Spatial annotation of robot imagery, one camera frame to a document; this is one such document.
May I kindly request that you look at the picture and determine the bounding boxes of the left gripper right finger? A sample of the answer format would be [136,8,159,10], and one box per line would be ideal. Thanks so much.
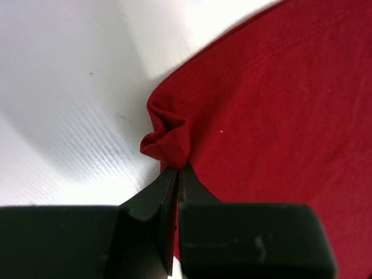
[178,164,338,278]

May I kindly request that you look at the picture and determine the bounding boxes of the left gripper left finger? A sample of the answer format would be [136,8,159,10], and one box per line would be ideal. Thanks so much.
[1,168,178,278]

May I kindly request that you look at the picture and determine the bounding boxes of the red t shirt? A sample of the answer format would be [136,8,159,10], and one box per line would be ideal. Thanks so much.
[140,1,371,278]

